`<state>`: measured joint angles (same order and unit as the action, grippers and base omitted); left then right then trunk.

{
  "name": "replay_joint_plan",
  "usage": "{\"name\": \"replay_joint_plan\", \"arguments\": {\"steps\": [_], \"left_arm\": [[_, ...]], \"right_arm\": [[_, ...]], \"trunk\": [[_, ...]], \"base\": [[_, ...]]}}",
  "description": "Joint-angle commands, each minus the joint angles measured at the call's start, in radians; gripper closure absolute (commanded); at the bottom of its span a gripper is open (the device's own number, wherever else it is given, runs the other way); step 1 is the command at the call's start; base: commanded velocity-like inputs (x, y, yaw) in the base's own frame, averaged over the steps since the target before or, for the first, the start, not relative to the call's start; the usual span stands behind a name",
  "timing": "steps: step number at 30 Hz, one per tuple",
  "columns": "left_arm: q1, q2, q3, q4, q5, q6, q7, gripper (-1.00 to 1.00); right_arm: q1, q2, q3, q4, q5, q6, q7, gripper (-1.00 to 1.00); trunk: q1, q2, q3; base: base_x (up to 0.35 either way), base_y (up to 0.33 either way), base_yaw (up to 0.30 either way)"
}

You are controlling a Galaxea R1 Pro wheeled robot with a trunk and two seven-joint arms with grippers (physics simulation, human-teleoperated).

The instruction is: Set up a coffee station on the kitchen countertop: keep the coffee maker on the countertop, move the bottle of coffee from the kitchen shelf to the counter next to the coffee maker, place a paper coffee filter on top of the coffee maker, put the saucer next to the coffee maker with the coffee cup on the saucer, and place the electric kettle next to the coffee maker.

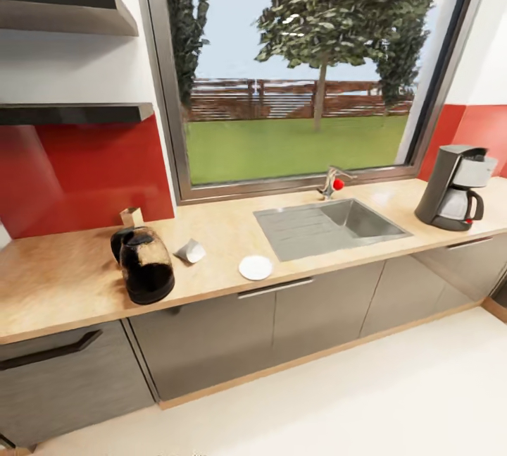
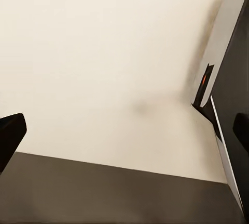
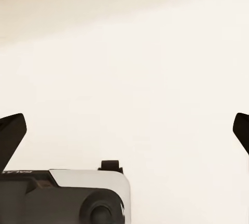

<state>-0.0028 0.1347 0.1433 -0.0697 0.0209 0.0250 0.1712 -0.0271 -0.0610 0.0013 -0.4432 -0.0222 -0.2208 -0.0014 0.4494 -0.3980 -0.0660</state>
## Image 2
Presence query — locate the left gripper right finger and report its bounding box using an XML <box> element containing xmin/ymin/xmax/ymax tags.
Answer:
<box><xmin>232</xmin><ymin>113</ymin><xmax>249</xmax><ymax>154</ymax></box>

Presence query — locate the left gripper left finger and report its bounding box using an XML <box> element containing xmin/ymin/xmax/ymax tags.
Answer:
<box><xmin>0</xmin><ymin>113</ymin><xmax>27</xmax><ymax>175</ymax></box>

